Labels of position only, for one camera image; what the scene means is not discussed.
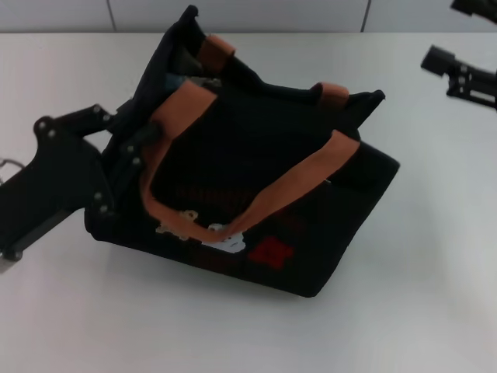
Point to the blue fluffy cloth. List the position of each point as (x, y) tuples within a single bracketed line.
[(176, 82)]

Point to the metal zipper pull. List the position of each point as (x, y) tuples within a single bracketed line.
[(210, 82)]

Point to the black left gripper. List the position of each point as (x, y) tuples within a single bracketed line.
[(62, 182)]

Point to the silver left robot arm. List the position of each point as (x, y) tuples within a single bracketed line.
[(5, 262)]

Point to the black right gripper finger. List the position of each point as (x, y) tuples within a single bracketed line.
[(477, 5), (466, 81)]

